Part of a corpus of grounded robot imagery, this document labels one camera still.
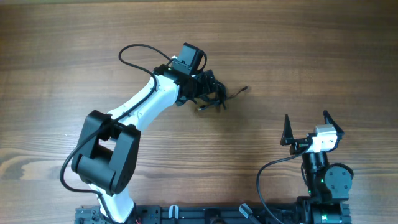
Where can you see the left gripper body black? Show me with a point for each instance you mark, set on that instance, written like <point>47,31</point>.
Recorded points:
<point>200,86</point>

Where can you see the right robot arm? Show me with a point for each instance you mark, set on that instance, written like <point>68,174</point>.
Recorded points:
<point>328,184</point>

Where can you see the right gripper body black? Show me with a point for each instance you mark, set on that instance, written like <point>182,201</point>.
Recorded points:
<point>301,145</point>

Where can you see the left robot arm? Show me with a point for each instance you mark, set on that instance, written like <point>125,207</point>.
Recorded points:
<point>190,61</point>

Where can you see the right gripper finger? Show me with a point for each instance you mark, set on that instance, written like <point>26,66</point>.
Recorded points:
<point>287,135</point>
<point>329,120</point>

